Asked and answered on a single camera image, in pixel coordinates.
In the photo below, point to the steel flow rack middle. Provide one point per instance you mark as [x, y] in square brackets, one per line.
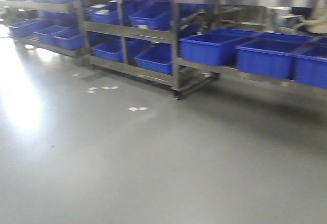
[125, 32]

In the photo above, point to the steel flow rack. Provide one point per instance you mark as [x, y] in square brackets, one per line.
[255, 1]
[125, 32]
[47, 24]

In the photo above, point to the steel flow rack right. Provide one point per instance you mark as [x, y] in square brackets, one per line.
[255, 1]

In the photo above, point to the steel flow rack left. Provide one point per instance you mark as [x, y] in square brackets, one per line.
[47, 24]

